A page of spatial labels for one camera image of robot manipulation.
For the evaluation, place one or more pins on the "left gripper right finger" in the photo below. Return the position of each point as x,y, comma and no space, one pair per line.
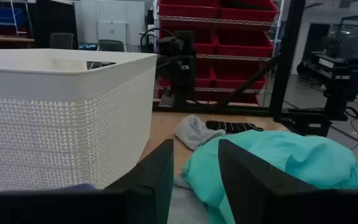
247,180

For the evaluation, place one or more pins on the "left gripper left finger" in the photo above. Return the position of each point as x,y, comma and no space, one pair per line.
154,180

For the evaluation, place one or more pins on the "teal garment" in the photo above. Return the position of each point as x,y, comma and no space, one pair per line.
297,155

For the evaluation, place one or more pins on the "black striped sock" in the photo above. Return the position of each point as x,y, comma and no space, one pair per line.
233,126

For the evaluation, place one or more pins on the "pale grey cloth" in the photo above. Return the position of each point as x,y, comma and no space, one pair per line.
193,132

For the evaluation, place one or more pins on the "black background robot arm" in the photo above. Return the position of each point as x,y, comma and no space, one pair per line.
340,77

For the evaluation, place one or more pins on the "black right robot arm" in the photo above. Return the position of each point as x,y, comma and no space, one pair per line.
179,68

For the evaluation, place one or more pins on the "red plastic storage bin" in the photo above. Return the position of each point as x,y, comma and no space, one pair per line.
205,43
188,7
204,74
238,76
228,98
249,12
244,43

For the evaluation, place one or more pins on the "white perforated laundry basket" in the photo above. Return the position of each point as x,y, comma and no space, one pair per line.
57,130

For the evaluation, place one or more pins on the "grey office chair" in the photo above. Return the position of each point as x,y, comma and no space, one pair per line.
111,45
61,41

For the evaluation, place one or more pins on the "white cabinet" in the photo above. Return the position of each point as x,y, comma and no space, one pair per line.
112,31

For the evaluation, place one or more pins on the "black partition panel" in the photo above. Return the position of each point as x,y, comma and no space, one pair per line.
56,18

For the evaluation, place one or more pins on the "wooden desk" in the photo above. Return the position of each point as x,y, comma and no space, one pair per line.
6,40

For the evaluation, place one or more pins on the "blue plastic bin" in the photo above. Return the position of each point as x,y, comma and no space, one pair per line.
5,17

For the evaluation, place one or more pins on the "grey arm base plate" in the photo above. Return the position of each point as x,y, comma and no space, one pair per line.
166,101

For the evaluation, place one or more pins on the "black diagonal frame brace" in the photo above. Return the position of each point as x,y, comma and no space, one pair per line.
250,81

